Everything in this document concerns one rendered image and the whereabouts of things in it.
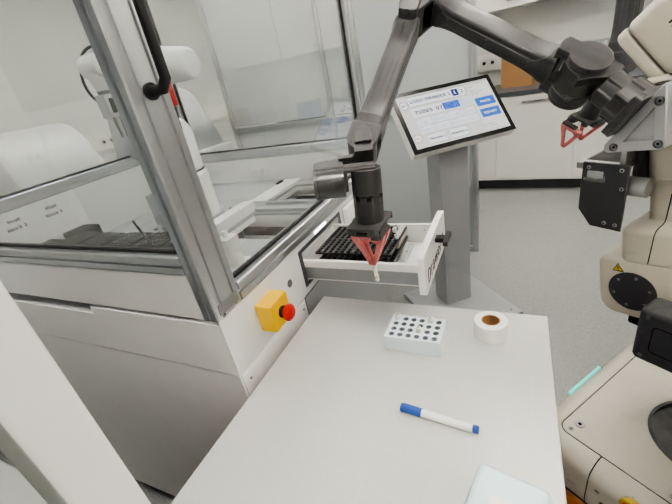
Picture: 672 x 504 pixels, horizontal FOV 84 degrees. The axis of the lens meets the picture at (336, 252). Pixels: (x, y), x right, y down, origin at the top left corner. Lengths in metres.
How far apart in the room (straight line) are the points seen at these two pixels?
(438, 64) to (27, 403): 2.50
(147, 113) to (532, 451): 0.81
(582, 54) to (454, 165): 1.10
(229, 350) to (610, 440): 1.09
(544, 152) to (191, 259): 3.52
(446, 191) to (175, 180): 1.47
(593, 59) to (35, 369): 0.92
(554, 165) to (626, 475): 2.98
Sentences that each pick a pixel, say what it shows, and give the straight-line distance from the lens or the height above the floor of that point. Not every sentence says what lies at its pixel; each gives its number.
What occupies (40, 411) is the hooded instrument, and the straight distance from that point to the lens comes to 0.34.
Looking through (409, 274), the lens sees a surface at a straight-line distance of 0.93.
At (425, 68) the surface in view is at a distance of 2.62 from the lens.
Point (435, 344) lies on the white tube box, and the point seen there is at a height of 0.80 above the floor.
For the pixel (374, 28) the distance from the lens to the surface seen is 2.73.
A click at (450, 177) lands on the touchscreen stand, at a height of 0.78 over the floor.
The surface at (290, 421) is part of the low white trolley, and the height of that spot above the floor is 0.76.
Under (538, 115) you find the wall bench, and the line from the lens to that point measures 3.85.
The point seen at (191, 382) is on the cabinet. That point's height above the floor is 0.74.
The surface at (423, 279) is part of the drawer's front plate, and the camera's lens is 0.91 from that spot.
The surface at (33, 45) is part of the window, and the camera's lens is 0.85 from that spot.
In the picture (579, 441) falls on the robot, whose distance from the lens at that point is 1.39.
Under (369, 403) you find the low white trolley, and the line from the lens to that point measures 0.78.
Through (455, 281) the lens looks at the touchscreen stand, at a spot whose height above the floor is 0.18.
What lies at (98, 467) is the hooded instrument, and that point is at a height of 1.10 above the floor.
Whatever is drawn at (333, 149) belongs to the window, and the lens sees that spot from 1.26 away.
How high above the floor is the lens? 1.35
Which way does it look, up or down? 26 degrees down
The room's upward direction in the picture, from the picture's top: 11 degrees counter-clockwise
